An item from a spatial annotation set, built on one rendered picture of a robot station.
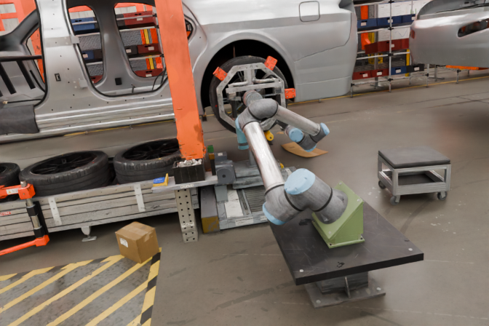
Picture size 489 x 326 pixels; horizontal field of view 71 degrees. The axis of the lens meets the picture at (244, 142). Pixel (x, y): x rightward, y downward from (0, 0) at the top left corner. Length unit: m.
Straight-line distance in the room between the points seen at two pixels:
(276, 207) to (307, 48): 1.61
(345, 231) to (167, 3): 1.68
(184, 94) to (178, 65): 0.20
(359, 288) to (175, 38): 1.81
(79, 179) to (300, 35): 2.08
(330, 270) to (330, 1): 2.14
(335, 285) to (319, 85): 1.72
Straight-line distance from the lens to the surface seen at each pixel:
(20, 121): 3.20
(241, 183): 2.95
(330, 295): 1.94
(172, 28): 2.32
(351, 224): 1.75
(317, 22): 3.01
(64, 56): 3.03
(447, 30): 4.44
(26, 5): 5.52
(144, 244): 2.39
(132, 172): 2.74
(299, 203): 1.70
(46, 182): 2.90
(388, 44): 7.43
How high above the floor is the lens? 1.29
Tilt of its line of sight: 16 degrees down
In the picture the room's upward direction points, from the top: 7 degrees counter-clockwise
